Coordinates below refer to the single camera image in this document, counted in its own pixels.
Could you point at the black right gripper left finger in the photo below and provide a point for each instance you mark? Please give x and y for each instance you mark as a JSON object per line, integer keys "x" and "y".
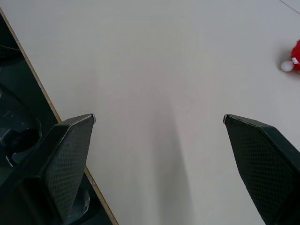
{"x": 58, "y": 168}

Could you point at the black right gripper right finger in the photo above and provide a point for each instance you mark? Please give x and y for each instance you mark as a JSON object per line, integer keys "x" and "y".
{"x": 267, "y": 164}

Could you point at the dark robot body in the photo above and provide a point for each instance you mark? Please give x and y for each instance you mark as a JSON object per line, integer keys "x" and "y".
{"x": 18, "y": 133}

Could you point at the red and white plush toy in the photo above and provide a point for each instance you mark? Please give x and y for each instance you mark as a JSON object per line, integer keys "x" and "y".
{"x": 295, "y": 56}

